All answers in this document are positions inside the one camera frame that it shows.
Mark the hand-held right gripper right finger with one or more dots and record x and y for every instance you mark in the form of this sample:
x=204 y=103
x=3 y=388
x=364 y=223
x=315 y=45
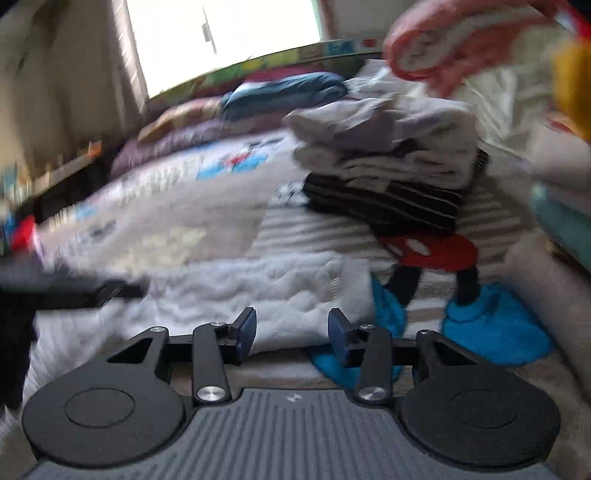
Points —
x=337 y=337

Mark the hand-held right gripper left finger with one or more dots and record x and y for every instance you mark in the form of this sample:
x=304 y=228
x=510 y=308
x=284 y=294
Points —
x=247 y=333

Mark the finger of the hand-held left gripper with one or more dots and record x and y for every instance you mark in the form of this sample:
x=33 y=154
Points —
x=122 y=290

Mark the white quilted garment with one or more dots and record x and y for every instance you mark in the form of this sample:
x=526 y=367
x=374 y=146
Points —
x=207 y=286

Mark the red folded garment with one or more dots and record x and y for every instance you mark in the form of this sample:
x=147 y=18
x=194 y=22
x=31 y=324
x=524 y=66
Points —
x=25 y=235

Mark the person's dark maroon clothing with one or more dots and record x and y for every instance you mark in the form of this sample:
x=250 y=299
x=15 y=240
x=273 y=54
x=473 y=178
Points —
x=14 y=350

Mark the cartoon printed blanket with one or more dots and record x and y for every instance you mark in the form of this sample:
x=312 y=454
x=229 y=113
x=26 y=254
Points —
x=184 y=230

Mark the cluttered dark side table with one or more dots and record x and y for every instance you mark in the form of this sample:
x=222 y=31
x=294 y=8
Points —
x=64 y=180

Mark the black striped folded garment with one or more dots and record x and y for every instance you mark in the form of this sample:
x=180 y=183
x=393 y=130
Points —
x=392 y=203

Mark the purple quilt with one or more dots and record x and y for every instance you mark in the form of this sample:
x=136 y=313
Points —
x=184 y=145

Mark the orange patterned pillow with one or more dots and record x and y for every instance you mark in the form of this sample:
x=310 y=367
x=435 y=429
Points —
x=184 y=117

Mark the white lavender folded garment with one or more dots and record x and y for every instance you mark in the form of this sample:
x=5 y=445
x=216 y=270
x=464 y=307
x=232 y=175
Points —
x=378 y=120

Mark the beige folded blanket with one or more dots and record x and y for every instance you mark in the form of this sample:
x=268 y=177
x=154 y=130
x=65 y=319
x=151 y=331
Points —
x=554 y=286

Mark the pale curtain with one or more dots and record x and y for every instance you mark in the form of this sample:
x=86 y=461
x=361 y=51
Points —
x=127 y=55

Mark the teal folded garment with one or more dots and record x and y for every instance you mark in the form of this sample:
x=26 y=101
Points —
x=563 y=217

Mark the window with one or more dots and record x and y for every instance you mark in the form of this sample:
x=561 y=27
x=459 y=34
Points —
x=207 y=37

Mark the pink rolled blanket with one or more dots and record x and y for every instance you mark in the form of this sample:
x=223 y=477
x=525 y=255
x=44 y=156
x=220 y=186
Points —
x=438 y=41

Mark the yellow knitted sweater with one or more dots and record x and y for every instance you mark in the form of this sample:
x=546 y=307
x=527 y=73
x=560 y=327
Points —
x=572 y=83

